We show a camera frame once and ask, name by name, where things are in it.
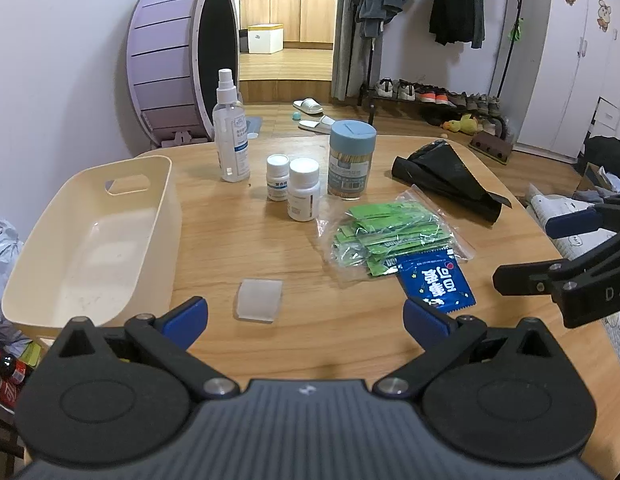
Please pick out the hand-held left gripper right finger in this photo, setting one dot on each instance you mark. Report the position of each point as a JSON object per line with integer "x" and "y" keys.
{"x": 424, "y": 317}

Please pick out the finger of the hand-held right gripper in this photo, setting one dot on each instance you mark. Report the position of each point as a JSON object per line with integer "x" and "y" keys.
{"x": 572, "y": 221}
{"x": 522, "y": 279}

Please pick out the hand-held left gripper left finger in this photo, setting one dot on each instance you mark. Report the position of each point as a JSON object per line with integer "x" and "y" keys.
{"x": 187, "y": 317}

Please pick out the blue foil packet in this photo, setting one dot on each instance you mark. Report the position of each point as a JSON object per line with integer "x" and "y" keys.
{"x": 437, "y": 280}

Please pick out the translucent plastic cup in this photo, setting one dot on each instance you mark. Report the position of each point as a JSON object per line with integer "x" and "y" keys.
{"x": 258, "y": 301}

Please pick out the bag of green packets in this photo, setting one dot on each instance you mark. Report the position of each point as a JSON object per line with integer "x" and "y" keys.
{"x": 389, "y": 235}

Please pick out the cream plastic container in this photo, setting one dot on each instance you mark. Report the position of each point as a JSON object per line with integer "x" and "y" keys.
{"x": 90, "y": 260}

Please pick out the small white pill bottle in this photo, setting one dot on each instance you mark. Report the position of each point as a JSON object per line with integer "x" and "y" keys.
{"x": 278, "y": 180}

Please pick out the large white pill bottle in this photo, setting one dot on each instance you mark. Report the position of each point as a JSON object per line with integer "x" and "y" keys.
{"x": 303, "y": 192}

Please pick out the clear spray bottle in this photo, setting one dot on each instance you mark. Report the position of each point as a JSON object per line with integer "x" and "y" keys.
{"x": 232, "y": 145}

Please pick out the white printed cloth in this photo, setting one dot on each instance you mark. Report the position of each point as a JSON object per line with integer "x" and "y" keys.
{"x": 564, "y": 205}

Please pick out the brown block toy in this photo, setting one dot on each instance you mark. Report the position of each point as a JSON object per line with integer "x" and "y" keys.
{"x": 492, "y": 147}

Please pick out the black plastic bag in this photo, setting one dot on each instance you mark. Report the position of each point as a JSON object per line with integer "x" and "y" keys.
{"x": 449, "y": 175}

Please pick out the yellow duck toy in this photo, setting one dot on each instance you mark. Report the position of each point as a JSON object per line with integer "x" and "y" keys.
{"x": 462, "y": 124}

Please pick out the white wardrobe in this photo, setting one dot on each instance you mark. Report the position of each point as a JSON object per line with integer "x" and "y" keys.
{"x": 564, "y": 70}

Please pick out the blue lid toothpick jar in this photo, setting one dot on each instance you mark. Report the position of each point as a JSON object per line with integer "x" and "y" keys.
{"x": 351, "y": 165}

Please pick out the black coat rack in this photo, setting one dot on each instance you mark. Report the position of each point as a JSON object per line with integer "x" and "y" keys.
{"x": 509, "y": 60}

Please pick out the red snack packets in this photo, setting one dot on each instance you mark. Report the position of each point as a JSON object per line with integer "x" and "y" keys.
{"x": 10, "y": 375}

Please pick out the row of shoes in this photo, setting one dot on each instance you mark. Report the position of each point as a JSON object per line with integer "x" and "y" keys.
{"x": 429, "y": 94}

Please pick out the silver red snack bag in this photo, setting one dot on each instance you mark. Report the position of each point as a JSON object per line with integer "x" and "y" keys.
{"x": 2, "y": 270}

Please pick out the green hanging toy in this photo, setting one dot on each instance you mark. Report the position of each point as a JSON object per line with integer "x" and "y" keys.
{"x": 516, "y": 31}

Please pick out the black shoe rack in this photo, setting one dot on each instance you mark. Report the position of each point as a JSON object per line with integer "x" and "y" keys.
{"x": 371, "y": 105}

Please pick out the white slipper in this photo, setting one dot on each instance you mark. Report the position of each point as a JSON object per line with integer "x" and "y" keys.
{"x": 308, "y": 106}
{"x": 317, "y": 125}

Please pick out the black hanging jacket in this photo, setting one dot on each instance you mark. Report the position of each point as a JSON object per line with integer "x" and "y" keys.
{"x": 457, "y": 5}

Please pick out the purple cat wheel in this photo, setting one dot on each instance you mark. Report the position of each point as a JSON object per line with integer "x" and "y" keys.
{"x": 162, "y": 60}

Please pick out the white storage box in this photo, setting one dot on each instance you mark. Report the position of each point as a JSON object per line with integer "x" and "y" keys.
{"x": 265, "y": 40}

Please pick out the grey hanging clothes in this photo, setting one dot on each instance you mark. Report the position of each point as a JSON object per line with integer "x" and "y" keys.
{"x": 379, "y": 0}

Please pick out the wooden kitchen cabinet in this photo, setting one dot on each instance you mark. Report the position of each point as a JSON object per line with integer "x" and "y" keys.
{"x": 290, "y": 15}

